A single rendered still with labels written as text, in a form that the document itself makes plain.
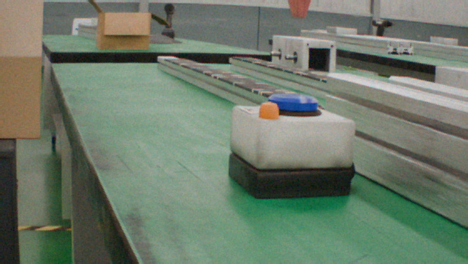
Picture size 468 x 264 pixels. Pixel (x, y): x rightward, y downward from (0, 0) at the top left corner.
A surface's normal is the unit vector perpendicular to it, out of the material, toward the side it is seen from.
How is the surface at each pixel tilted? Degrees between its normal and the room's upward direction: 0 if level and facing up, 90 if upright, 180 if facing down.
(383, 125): 90
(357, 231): 0
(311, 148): 90
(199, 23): 90
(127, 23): 69
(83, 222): 90
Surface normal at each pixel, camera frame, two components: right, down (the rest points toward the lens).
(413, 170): -0.96, 0.00
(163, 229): 0.05, -0.99
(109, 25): 0.26, -0.22
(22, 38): 0.24, -0.61
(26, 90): 0.29, 0.16
